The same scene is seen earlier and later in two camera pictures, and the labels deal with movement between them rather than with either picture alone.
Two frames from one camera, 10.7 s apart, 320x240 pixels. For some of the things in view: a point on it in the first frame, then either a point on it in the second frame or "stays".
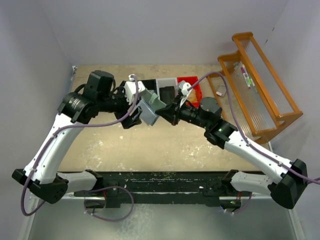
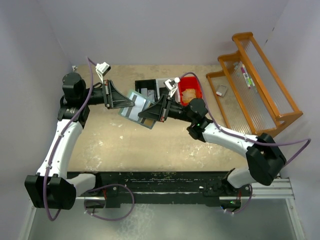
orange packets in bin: [192, 95] stays
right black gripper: [171, 113] to [155, 111]
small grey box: [221, 90] stays
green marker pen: [252, 83] stays
